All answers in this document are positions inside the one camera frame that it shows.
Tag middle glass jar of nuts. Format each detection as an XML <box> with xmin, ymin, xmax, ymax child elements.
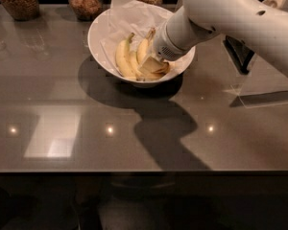
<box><xmin>68</xmin><ymin>0</ymin><xmax>103</xmax><ymax>21</ymax></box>

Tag yellow banana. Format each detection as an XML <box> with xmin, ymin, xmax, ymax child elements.
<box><xmin>136</xmin><ymin>28</ymin><xmax>169</xmax><ymax>75</ymax></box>
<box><xmin>115</xmin><ymin>33</ymin><xmax>165</xmax><ymax>81</ymax></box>

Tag white ceramic bowl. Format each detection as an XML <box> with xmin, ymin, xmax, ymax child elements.
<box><xmin>87</xmin><ymin>6</ymin><xmax>196</xmax><ymax>88</ymax></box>

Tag white paper liner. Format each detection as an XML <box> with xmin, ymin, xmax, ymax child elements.
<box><xmin>101</xmin><ymin>0</ymin><xmax>195</xmax><ymax>82</ymax></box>

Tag left glass jar of grains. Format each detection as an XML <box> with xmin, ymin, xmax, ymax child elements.
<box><xmin>0</xmin><ymin>0</ymin><xmax>39</xmax><ymax>21</ymax></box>

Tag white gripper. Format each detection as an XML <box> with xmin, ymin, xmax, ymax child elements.
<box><xmin>138</xmin><ymin>22</ymin><xmax>186</xmax><ymax>73</ymax></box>

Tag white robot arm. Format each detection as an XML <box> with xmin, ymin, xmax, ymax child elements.
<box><xmin>140</xmin><ymin>0</ymin><xmax>288</xmax><ymax>78</ymax></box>

